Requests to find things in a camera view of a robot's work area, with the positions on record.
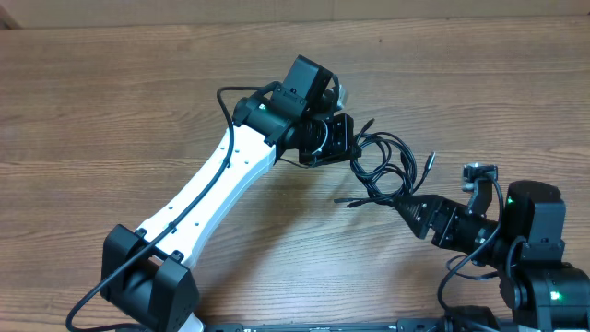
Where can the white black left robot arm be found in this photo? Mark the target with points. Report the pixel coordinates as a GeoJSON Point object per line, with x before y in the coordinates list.
{"type": "Point", "coordinates": [147, 272]}

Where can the brown cardboard backboard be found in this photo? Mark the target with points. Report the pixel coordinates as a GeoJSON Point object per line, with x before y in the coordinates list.
{"type": "Point", "coordinates": [42, 14]}

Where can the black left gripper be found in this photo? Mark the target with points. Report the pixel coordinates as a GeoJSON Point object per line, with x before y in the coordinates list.
{"type": "Point", "coordinates": [341, 146]}

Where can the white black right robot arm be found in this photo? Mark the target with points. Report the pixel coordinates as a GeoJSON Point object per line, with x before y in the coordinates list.
{"type": "Point", "coordinates": [519, 234]}

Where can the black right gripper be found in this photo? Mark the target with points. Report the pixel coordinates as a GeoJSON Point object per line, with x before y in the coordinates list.
{"type": "Point", "coordinates": [431, 210]}

